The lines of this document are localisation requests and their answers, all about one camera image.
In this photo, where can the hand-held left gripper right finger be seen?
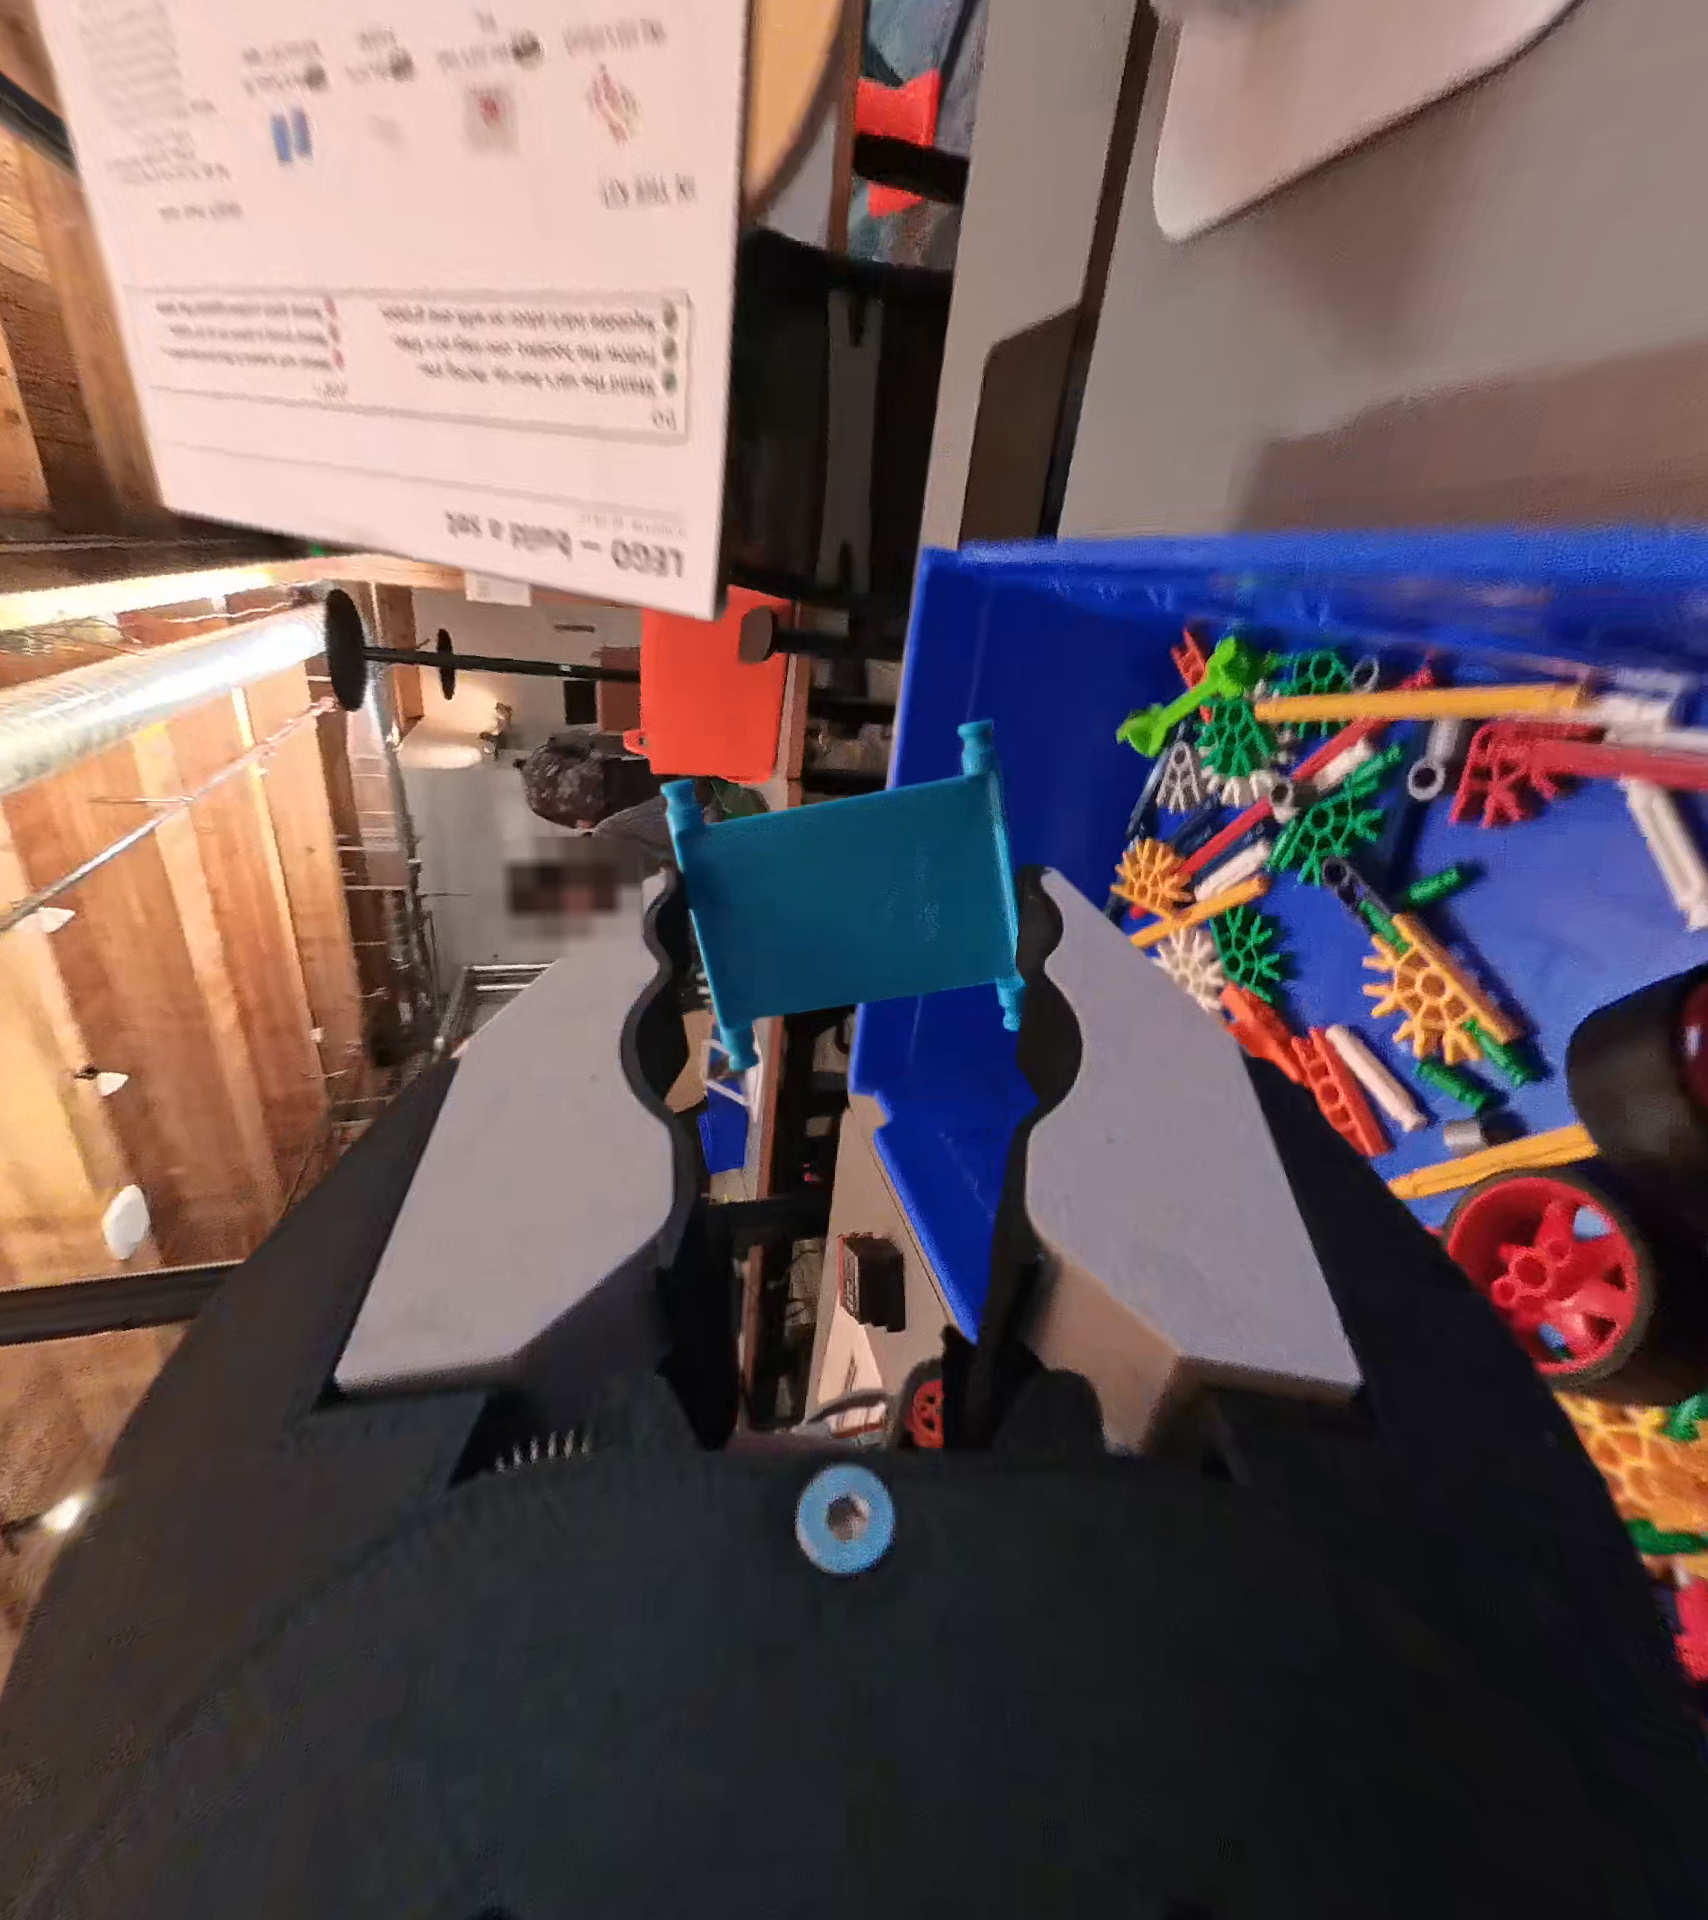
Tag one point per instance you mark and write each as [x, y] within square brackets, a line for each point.
[1168, 1201]

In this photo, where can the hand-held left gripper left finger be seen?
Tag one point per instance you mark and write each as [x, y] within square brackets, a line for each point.
[525, 1201]

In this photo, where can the pile of colourful construction pieces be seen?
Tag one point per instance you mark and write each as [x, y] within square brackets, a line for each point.
[1424, 990]

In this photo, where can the teal panel piece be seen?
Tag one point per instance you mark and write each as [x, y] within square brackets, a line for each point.
[854, 900]

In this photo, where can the blue plastic bin white tag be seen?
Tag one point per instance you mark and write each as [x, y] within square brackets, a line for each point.
[974, 675]

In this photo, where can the black battery box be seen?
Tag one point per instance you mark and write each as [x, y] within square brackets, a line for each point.
[872, 1278]

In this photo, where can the tracked toy robot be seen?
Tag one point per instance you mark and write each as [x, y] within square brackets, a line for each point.
[926, 1407]

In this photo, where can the white ceiling device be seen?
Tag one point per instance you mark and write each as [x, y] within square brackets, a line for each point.
[125, 1222]

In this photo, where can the white track spotlight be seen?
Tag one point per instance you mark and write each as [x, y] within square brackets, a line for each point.
[52, 920]
[107, 1078]

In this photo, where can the black toy wheel red hub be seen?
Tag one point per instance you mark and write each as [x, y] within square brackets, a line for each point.
[1635, 1080]

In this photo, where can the lime green connector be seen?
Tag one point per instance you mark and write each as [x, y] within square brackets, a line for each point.
[1214, 679]

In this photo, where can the orange chair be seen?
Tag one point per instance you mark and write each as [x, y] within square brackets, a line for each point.
[713, 691]

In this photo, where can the black pleated disc on pole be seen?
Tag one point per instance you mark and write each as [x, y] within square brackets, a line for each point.
[344, 653]

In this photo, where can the printed instruction sheet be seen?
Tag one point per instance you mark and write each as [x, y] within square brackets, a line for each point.
[419, 450]

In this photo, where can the orange traffic cone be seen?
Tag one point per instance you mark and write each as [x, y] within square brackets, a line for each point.
[897, 112]

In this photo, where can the silver ceiling duct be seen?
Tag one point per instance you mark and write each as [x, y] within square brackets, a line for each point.
[119, 691]

